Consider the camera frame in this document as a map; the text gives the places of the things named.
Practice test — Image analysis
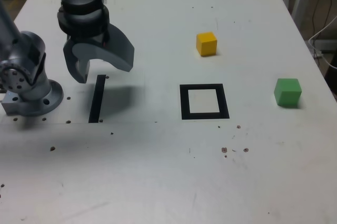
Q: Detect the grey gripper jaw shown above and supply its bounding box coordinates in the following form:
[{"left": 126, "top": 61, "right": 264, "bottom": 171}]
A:
[{"left": 72, "top": 22, "right": 135, "bottom": 73}]

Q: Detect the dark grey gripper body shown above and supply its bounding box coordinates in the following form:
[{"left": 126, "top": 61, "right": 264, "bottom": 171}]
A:
[{"left": 67, "top": 32, "right": 108, "bottom": 48}]

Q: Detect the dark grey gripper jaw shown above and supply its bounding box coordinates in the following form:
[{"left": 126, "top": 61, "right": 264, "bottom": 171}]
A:
[{"left": 63, "top": 40, "right": 92, "bottom": 84}]

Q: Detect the yellow cube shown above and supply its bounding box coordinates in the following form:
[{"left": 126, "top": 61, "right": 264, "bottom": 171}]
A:
[{"left": 195, "top": 32, "right": 218, "bottom": 57}]

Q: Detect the green cube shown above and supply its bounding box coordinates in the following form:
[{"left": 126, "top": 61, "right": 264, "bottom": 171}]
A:
[{"left": 273, "top": 78, "right": 302, "bottom": 108}]

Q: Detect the black tape square outline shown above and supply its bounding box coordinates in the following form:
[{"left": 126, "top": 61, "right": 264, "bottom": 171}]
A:
[{"left": 179, "top": 83, "right": 230, "bottom": 121}]

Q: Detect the black tape strip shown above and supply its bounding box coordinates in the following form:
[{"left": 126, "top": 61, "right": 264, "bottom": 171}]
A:
[{"left": 88, "top": 74, "right": 106, "bottom": 124}]

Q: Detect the white background cable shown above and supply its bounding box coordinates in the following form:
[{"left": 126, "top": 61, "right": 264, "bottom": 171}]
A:
[{"left": 307, "top": 15, "right": 337, "bottom": 70}]

